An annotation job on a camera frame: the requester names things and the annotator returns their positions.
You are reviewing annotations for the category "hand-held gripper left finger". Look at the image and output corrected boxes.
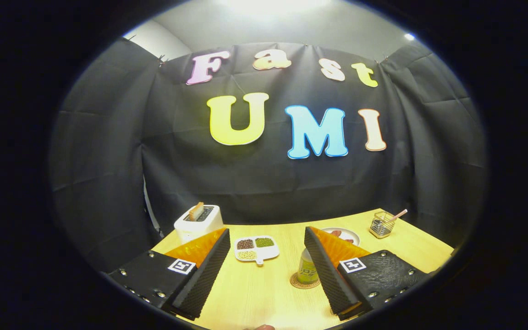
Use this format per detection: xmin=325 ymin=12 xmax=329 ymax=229
xmin=107 ymin=227 xmax=231 ymax=321

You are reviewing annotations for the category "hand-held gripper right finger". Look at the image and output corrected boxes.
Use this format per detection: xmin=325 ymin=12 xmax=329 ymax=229
xmin=304 ymin=225 xmax=434 ymax=321

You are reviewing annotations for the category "silver juice bottle green label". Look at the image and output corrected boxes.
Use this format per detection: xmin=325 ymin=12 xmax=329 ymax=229
xmin=297 ymin=248 xmax=320 ymax=285

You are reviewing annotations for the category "round cork coaster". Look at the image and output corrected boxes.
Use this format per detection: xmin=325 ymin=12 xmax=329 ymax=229
xmin=290 ymin=272 xmax=322 ymax=290

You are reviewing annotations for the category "white oval plate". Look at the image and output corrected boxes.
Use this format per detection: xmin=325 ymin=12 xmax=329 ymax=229
xmin=321 ymin=227 xmax=361 ymax=247

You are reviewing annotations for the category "white toaster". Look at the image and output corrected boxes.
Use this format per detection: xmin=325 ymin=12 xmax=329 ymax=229
xmin=174 ymin=204 xmax=224 ymax=244

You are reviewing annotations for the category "wooden table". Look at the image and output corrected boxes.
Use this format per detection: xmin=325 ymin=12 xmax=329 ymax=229
xmin=152 ymin=209 xmax=455 ymax=330

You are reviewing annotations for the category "white divided dish with beans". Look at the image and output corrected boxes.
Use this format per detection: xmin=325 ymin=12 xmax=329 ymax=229
xmin=234 ymin=236 xmax=280 ymax=266

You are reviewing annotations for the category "clear square holder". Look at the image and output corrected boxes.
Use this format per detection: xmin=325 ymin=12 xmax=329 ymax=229
xmin=369 ymin=211 xmax=396 ymax=239

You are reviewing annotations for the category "black backdrop cloth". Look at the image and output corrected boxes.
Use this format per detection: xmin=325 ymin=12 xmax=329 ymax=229
xmin=49 ymin=39 xmax=489 ymax=272

